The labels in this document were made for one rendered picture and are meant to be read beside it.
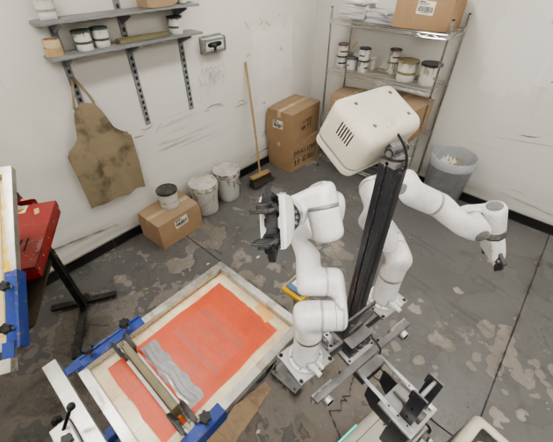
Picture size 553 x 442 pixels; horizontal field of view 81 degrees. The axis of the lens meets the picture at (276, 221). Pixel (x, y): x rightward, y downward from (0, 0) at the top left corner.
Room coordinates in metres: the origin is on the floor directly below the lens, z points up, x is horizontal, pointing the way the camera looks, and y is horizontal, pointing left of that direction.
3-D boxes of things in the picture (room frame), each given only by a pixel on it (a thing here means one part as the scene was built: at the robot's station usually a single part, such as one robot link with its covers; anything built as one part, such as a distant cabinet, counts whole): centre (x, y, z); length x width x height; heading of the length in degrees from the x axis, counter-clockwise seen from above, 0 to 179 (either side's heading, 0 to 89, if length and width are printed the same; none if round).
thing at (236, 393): (0.73, 0.35, 0.97); 0.79 x 0.58 x 0.04; 138
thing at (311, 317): (0.60, -0.12, 1.37); 0.13 x 0.10 x 0.16; 90
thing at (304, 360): (0.58, -0.12, 1.21); 0.16 x 0.13 x 0.15; 37
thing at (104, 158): (2.44, 1.44, 1.06); 0.53 x 0.07 x 1.05; 138
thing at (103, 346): (0.73, 0.72, 0.98); 0.30 x 0.05 x 0.07; 138
